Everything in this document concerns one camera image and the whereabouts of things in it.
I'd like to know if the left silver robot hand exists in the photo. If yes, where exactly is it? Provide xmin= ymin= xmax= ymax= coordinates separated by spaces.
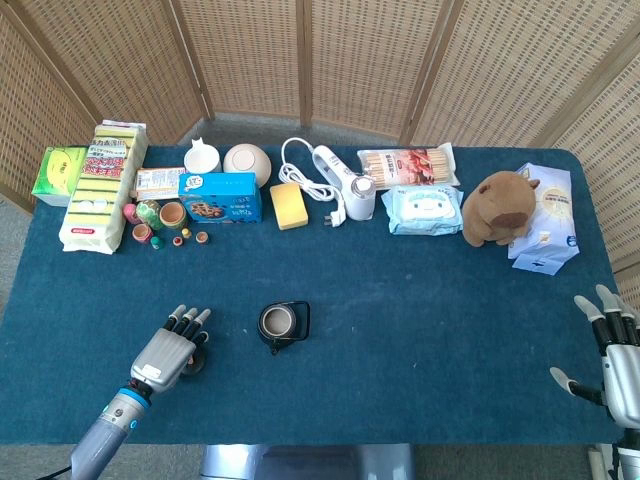
xmin=129 ymin=304 xmax=212 ymax=394

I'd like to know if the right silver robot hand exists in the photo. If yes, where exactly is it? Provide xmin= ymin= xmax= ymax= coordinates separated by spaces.
xmin=549 ymin=283 xmax=640 ymax=429

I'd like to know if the black lid orange knob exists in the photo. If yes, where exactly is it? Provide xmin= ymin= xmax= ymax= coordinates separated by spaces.
xmin=181 ymin=344 xmax=207 ymax=378

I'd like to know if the large green nesting doll cup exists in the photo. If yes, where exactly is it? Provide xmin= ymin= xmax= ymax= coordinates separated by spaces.
xmin=159 ymin=200 xmax=189 ymax=232

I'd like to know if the blue white tissue pack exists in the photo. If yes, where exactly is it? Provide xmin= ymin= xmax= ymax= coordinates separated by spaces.
xmin=506 ymin=162 xmax=582 ymax=277

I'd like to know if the blue cookie box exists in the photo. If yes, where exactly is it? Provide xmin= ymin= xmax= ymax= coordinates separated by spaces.
xmin=178 ymin=172 xmax=263 ymax=225

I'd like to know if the yellow sponge multipack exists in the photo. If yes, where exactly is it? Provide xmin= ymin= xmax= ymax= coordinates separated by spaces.
xmin=58 ymin=118 xmax=149 ymax=256

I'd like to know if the grey robot torso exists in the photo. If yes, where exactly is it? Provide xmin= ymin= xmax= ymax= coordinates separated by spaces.
xmin=199 ymin=443 xmax=417 ymax=480

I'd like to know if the white orange small carton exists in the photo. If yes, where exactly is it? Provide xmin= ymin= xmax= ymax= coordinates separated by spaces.
xmin=134 ymin=166 xmax=187 ymax=203

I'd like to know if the yellow green sponge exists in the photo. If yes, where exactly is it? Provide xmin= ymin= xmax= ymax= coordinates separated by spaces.
xmin=269 ymin=182 xmax=310 ymax=231

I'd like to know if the brown capybara plush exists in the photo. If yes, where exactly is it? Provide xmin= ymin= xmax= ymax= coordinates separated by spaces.
xmin=460 ymin=170 xmax=542 ymax=248

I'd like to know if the white cat-ear bowl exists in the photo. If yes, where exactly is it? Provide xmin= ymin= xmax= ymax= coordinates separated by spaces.
xmin=183 ymin=138 xmax=222 ymax=176

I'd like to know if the green tissue box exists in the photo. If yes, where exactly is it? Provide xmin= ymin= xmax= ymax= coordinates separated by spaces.
xmin=30 ymin=145 xmax=89 ymax=208

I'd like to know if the beige round bowl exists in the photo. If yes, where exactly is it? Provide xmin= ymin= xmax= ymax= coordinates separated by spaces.
xmin=222 ymin=143 xmax=273 ymax=189

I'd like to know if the blue table cloth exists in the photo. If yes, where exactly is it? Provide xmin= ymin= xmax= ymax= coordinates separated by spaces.
xmin=0 ymin=144 xmax=627 ymax=447

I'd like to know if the light blue wet wipes pack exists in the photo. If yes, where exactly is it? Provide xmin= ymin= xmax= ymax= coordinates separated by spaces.
xmin=380 ymin=183 xmax=465 ymax=237

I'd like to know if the white handheld appliance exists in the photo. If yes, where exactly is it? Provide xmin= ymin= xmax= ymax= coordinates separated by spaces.
xmin=312 ymin=144 xmax=377 ymax=222

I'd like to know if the wicker folding screen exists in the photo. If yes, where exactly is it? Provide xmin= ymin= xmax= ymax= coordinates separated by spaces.
xmin=0 ymin=0 xmax=640 ymax=311

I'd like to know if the black teapot with handle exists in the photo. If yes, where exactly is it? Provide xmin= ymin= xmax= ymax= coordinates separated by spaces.
xmin=257 ymin=300 xmax=312 ymax=357

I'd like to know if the white power cable with plug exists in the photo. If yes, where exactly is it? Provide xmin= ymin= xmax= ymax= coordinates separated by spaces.
xmin=278 ymin=137 xmax=348 ymax=229

